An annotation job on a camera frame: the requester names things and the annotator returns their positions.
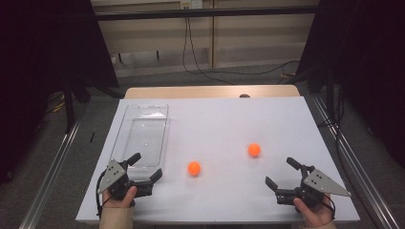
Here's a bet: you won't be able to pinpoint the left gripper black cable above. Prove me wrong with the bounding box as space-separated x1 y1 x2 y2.
95 170 111 219

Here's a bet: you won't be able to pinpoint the metal floor rail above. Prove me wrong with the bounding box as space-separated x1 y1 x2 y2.
18 118 82 229
312 94 403 229

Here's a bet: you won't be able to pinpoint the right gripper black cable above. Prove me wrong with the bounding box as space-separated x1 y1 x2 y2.
324 194 336 221

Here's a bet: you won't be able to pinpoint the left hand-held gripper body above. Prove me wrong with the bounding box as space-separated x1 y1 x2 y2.
96 158 154 201

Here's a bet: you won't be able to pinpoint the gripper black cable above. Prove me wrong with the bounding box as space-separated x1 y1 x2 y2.
95 170 111 219
324 194 336 221

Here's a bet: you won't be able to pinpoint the white board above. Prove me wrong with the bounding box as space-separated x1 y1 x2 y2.
75 96 361 223

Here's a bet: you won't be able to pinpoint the black power cable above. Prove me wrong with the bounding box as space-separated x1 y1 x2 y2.
181 17 237 86
186 17 302 77

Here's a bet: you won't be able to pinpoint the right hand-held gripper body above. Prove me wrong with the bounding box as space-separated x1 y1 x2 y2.
275 164 352 214

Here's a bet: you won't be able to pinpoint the white wall socket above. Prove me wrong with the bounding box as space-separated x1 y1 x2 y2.
180 0 203 10

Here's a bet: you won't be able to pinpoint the black horizontal bar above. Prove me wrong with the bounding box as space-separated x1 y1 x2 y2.
95 5 319 22

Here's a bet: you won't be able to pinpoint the clear plastic container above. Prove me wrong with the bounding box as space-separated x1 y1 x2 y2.
109 104 171 182

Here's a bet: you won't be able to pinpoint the dark curtain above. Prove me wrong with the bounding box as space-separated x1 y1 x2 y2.
0 0 120 185
295 0 405 168

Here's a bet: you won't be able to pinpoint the orange ball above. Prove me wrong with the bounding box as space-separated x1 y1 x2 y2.
247 143 262 157
186 160 203 177

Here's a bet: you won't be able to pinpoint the black stand leg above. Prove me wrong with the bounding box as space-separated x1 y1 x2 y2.
61 77 77 135

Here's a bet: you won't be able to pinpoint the black floor cable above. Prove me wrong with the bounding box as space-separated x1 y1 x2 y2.
318 85 350 179

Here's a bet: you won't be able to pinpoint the person's left hand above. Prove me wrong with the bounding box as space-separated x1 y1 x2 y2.
101 185 139 210

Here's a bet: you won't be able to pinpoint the yellow cable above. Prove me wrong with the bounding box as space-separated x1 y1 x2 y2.
47 92 67 115

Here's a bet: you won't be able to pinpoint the person's right hand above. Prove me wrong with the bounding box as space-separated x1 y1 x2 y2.
292 194 335 229

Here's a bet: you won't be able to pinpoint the wooden table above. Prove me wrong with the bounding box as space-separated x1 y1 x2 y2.
123 84 301 99

